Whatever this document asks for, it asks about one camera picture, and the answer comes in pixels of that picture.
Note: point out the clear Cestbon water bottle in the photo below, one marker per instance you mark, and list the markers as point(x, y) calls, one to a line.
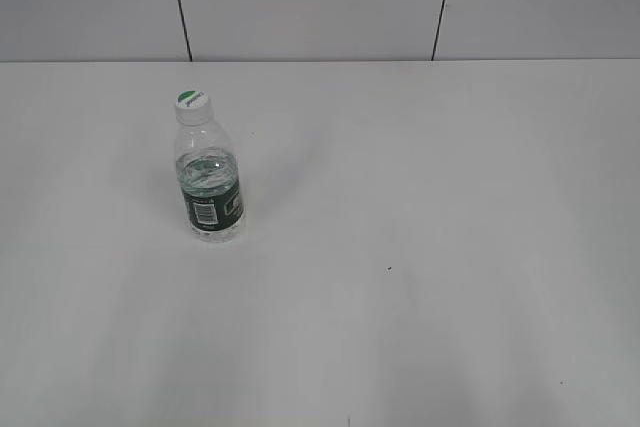
point(208, 176)

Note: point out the white green bottle cap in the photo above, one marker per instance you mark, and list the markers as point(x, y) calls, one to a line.
point(193, 108)

